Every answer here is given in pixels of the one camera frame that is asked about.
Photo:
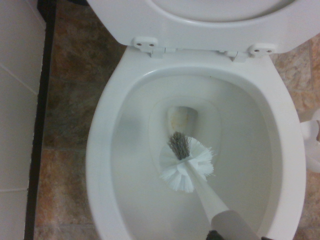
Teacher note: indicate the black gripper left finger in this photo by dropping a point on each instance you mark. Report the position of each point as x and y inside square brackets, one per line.
[216, 235]

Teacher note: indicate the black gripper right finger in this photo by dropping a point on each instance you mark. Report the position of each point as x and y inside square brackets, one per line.
[268, 237]

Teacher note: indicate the white toilet brush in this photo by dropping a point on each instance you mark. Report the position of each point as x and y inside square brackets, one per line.
[205, 195]

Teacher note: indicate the white toilet brush holder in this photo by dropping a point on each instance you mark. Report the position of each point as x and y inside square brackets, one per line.
[312, 150]

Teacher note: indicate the white toilet bowl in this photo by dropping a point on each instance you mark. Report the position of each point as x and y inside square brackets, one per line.
[105, 125]

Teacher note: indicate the white toilet seat lid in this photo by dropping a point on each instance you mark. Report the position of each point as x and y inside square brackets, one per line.
[140, 22]

